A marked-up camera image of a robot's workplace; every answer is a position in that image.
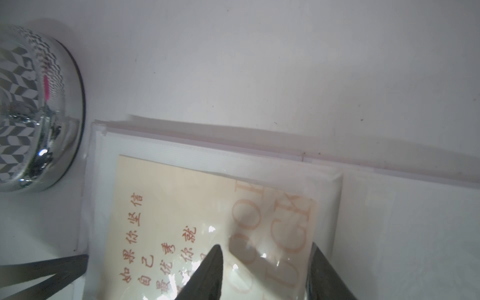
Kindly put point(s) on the beige calendar card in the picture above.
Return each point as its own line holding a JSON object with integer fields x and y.
{"x": 165, "y": 219}

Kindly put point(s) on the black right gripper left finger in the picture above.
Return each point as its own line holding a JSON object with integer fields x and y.
{"x": 206, "y": 282}

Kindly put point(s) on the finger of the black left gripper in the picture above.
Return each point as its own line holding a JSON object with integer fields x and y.
{"x": 76, "y": 263}
{"x": 40, "y": 291}

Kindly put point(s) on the white photo album bicycle cover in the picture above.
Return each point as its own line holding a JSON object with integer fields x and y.
{"x": 389, "y": 235}

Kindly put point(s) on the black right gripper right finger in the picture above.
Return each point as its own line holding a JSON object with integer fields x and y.
{"x": 323, "y": 282}

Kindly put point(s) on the chrome wire cup stand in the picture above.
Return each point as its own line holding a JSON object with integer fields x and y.
{"x": 43, "y": 110}

